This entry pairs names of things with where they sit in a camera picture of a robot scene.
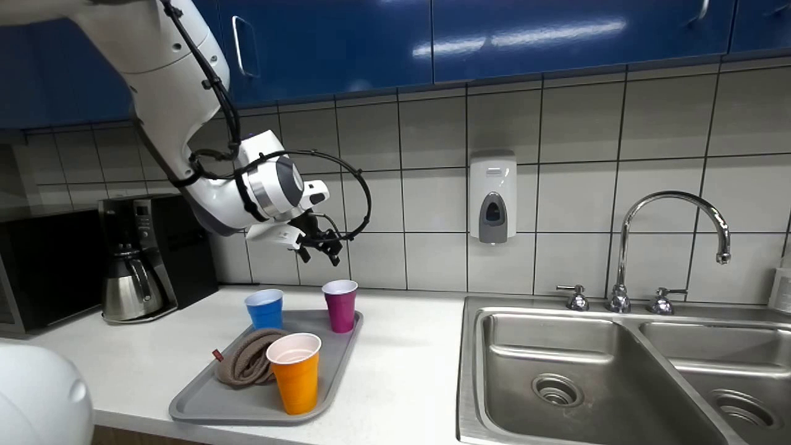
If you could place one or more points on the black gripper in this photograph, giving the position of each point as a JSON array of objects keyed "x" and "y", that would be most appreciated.
[{"x": 317, "y": 232}]

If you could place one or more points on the mauve plastic cup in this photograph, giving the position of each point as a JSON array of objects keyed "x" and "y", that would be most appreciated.
[{"x": 340, "y": 311}]

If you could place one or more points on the orange plastic cup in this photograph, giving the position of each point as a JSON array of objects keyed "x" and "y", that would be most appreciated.
[{"x": 297, "y": 384}]

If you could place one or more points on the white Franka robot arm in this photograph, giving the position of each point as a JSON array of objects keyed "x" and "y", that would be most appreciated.
[{"x": 173, "y": 91}]

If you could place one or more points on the blue plastic cup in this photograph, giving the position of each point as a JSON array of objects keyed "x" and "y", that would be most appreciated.
[{"x": 265, "y": 312}]

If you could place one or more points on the gray plastic tray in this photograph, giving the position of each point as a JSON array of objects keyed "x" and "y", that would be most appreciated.
[{"x": 329, "y": 354}]

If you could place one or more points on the brown crumpled cloth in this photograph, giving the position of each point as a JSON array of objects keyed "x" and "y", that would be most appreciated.
[{"x": 244, "y": 363}]

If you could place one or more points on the black coffee maker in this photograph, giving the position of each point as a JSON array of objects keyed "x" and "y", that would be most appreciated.
[{"x": 182, "y": 255}]

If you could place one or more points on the stainless steel coffee carafe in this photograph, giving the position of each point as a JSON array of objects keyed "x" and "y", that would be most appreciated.
[{"x": 129, "y": 287}]

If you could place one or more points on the stainless steel double sink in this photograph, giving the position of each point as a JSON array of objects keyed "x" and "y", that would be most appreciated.
[{"x": 528, "y": 363}]

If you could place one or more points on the wooden lower cabinets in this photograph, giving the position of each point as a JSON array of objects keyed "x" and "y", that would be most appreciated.
[{"x": 140, "y": 436}]

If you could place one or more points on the black microwave oven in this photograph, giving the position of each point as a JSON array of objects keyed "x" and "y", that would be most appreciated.
[{"x": 45, "y": 274}]

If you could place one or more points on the blue upper cabinets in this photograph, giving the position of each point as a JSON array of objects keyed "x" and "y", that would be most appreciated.
[{"x": 495, "y": 34}]

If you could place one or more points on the chrome gooseneck faucet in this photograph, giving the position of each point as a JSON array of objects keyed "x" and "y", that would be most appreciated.
[{"x": 628, "y": 227}]

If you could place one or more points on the translucent soap bottle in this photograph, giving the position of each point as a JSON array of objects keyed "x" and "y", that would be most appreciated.
[{"x": 783, "y": 287}]

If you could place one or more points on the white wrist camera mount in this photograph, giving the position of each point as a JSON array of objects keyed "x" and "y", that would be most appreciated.
[{"x": 280, "y": 238}]

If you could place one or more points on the white wall soap dispenser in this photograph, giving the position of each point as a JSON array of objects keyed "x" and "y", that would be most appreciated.
[{"x": 492, "y": 195}]

